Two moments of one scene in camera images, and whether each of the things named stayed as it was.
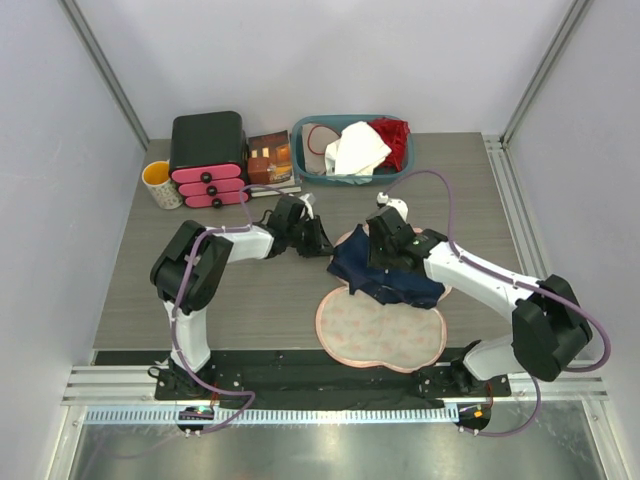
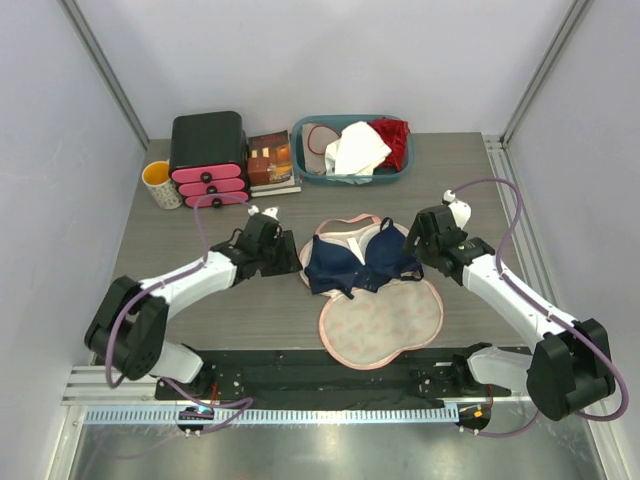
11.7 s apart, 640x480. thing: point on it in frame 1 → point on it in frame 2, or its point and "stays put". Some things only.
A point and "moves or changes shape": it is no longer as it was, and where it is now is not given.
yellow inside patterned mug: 163,193 stays put
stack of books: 270,164 stays put
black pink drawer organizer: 208,158 stays put
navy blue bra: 410,288 moves or changes shape
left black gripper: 320,245 → 288,261
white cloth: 355,155 stays put
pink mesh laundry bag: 363,329 moves or changes shape
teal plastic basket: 313,178 stays put
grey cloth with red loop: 316,137 stays put
